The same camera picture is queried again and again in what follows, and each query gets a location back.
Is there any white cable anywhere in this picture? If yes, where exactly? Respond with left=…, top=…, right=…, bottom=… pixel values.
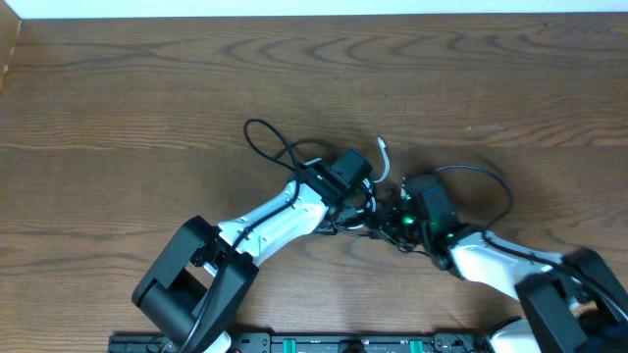
left=342, top=136, right=392, bottom=231

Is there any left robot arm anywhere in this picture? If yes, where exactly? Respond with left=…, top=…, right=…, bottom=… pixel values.
left=131, top=149, right=372, bottom=352

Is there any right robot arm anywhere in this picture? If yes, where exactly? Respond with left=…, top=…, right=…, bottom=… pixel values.
left=375, top=175, right=627, bottom=352

